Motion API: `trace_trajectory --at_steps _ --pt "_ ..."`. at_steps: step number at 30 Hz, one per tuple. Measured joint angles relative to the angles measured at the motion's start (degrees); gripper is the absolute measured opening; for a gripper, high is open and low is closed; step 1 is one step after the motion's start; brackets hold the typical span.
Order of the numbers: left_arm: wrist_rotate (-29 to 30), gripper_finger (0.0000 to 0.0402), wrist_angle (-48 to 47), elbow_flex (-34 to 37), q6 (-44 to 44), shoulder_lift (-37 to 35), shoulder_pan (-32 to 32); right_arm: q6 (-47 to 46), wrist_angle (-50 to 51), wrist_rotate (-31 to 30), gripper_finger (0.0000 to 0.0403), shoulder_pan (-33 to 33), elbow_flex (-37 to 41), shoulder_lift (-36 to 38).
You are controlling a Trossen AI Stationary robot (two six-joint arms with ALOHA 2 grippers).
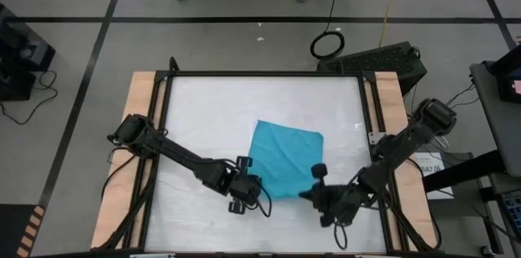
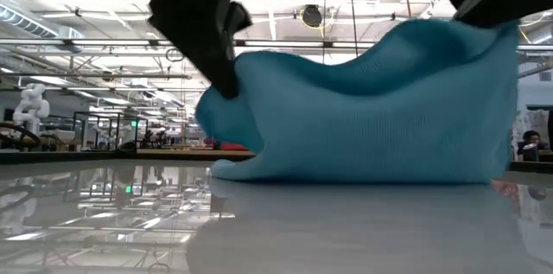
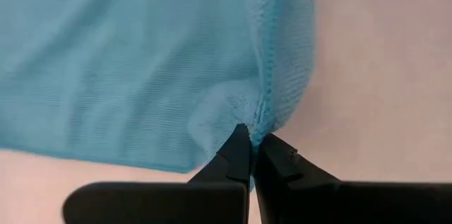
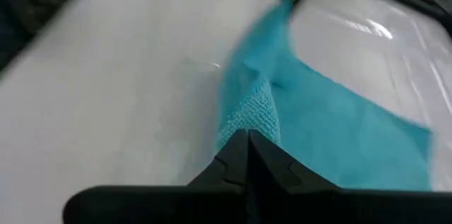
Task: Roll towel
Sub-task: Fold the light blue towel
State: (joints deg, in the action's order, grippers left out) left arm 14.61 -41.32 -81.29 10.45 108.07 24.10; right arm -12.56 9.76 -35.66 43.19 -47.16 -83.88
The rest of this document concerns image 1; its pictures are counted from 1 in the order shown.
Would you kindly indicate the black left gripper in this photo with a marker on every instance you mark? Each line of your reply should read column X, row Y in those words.
column 234, row 184

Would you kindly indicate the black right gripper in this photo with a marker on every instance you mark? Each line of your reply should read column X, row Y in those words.
column 344, row 203

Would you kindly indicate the blue microfibre towel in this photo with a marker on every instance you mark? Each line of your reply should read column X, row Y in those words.
column 285, row 156

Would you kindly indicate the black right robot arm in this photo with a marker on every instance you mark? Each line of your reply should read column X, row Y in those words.
column 407, row 140

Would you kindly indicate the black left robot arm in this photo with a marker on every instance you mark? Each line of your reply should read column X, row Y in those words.
column 175, row 154

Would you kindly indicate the white paper label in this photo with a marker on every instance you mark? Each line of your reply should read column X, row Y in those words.
column 435, row 168

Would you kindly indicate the black computer tower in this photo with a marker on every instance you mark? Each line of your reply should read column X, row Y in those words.
column 374, row 62

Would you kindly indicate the black stand leg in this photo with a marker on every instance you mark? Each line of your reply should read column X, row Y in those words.
column 464, row 172

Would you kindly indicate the grey side table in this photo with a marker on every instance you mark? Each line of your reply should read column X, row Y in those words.
column 500, row 128

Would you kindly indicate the blue-lit keyboard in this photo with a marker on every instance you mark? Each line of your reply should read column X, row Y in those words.
column 513, row 209

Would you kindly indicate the black device with pink screen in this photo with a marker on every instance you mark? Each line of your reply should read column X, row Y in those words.
column 509, row 71

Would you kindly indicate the black mat with orange stripes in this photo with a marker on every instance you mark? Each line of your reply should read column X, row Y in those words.
column 12, row 229

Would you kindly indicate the small black equipment box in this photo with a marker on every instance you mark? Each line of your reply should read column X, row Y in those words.
column 16, row 85

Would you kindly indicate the large black equipment box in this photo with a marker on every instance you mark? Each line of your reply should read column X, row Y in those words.
column 24, row 46

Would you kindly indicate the silver metal bracket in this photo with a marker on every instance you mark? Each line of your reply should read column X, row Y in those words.
column 376, row 138

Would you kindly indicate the black aluminium table frame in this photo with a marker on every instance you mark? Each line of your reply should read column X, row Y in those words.
column 264, row 73

